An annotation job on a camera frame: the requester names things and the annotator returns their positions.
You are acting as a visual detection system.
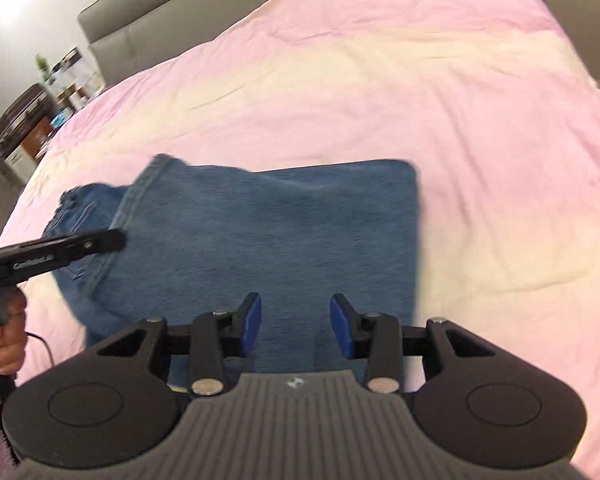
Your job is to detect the person's left hand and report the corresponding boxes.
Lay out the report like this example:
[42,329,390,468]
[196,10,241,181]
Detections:
[0,289,29,376]

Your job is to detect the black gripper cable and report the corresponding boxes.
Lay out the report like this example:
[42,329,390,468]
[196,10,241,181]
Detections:
[25,330,57,370]

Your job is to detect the wooden nightstand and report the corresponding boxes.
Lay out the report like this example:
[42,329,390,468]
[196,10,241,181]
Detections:
[4,115,61,183]

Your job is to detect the dark brown suitcase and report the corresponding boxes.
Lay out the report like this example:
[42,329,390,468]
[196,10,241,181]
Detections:
[0,84,57,161]

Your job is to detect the grey upholstered headboard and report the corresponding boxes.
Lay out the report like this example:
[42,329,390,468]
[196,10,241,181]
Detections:
[77,0,281,87]

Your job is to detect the blue denim pants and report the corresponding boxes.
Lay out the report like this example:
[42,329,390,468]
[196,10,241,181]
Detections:
[42,153,422,392]

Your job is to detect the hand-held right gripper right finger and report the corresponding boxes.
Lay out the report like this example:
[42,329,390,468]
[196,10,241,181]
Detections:
[329,292,497,395]

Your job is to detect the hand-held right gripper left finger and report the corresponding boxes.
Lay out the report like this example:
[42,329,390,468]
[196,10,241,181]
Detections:
[87,292,263,400]

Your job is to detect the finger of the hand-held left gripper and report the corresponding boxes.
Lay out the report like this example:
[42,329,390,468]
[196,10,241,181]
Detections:
[66,228,127,258]

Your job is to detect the pink floral blanket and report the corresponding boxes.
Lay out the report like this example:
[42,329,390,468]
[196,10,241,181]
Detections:
[0,0,600,480]

